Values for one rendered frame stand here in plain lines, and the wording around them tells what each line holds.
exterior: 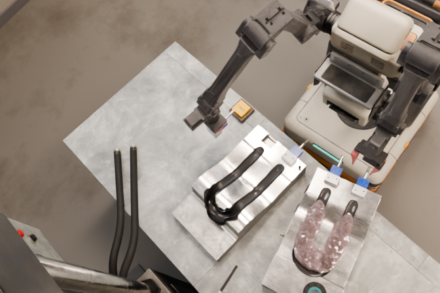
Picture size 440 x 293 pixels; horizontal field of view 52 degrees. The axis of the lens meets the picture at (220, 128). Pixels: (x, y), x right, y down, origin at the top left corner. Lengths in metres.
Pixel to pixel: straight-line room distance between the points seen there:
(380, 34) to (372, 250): 0.81
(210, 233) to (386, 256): 0.66
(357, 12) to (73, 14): 2.49
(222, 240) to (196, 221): 0.13
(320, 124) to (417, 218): 0.75
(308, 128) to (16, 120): 1.95
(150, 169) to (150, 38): 1.50
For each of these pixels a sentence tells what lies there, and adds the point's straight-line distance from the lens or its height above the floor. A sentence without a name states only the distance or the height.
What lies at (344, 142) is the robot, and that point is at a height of 0.28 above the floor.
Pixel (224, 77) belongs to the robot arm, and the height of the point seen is 1.36.
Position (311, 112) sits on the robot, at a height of 0.28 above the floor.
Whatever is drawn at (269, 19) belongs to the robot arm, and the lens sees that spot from 1.28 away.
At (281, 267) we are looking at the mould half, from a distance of 1.69.
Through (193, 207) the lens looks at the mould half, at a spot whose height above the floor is 0.86.
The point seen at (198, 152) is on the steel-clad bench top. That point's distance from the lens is 1.93.
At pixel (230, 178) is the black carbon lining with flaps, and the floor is 0.89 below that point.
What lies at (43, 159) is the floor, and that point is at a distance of 3.12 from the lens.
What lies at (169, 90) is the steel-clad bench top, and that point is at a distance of 2.08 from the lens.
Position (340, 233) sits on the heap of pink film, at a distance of 1.71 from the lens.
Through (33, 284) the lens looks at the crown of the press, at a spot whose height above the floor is 1.90.
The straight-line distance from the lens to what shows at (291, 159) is 1.77.
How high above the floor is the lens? 2.59
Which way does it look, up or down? 66 degrees down
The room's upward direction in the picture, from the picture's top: 18 degrees counter-clockwise
